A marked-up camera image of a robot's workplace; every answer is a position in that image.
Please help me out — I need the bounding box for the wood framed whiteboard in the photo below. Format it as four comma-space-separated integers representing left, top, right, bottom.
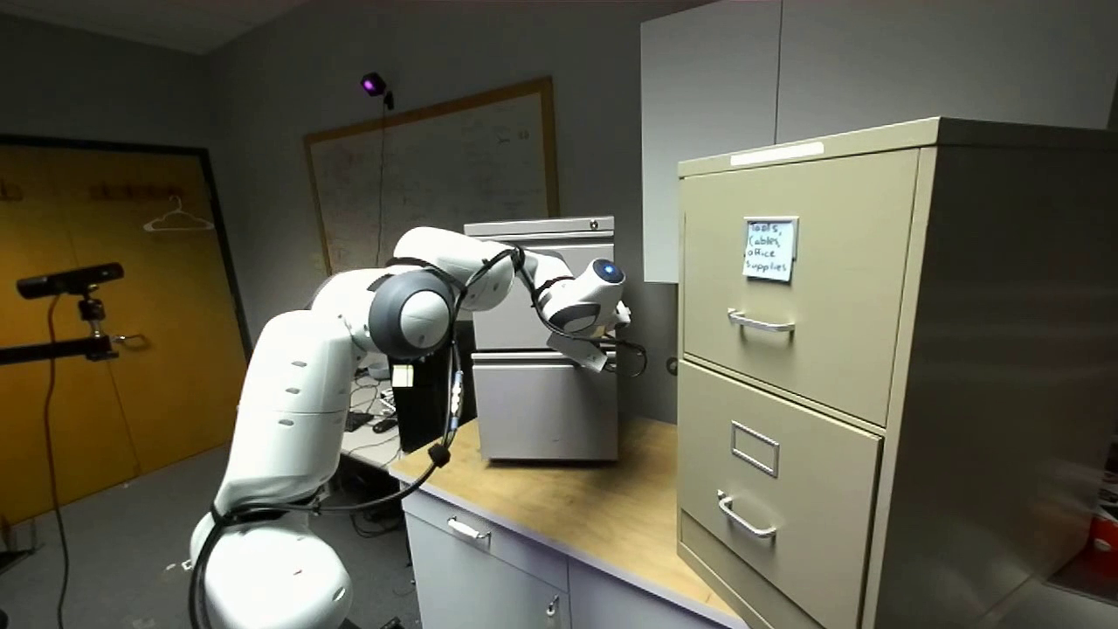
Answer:
300, 74, 561, 283

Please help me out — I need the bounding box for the gray metal filing cabinet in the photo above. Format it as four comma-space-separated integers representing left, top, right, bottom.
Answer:
462, 213, 624, 468

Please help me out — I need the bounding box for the black bar camera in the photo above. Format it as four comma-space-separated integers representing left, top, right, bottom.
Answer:
14, 258, 128, 302

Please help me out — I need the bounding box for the beige metal filing cabinet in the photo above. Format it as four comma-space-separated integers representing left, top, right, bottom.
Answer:
674, 116, 1118, 629

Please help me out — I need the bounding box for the wall camera with purple light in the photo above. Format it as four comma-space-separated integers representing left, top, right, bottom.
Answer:
356, 71, 397, 116

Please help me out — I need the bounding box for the silver handle of labelled drawer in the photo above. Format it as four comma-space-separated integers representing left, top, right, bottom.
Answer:
724, 302, 801, 342

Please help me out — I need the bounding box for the black camera cable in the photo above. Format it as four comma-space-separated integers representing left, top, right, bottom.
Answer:
37, 294, 78, 629

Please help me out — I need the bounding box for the gray counter base cabinet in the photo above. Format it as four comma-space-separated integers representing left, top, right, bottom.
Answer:
397, 483, 749, 629

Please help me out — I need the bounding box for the silver counter drawer handle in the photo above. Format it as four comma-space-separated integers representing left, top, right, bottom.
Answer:
445, 513, 495, 553

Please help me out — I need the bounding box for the beige cabinet labelled drawer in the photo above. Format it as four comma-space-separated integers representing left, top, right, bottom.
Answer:
679, 145, 927, 429

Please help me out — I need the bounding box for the beige cabinet unlabelled drawer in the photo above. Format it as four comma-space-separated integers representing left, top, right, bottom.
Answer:
674, 355, 886, 629

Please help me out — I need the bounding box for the white handwritten label card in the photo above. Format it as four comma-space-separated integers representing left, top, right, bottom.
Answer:
740, 213, 801, 285

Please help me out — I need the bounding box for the empty metal label holder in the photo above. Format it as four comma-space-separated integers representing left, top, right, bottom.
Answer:
728, 420, 781, 478

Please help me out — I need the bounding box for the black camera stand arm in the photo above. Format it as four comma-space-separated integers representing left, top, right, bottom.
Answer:
0, 290, 157, 370

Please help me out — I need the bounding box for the black computer tower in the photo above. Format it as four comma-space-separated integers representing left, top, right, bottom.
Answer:
388, 347, 462, 459

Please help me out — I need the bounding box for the clothes hanger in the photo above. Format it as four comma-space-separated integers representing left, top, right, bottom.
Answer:
139, 198, 221, 238

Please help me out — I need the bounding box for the silver handle of unlabelled drawer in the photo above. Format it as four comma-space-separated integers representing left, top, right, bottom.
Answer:
712, 487, 781, 544

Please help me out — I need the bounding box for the red object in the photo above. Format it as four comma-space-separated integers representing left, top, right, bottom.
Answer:
1086, 506, 1118, 568

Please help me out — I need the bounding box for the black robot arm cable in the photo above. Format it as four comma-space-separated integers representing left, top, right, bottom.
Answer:
185, 245, 527, 629

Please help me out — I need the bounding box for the yellow wooden door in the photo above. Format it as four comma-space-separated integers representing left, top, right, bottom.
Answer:
0, 136, 252, 527

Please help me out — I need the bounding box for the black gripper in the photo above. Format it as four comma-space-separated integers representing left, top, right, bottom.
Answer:
548, 302, 643, 378

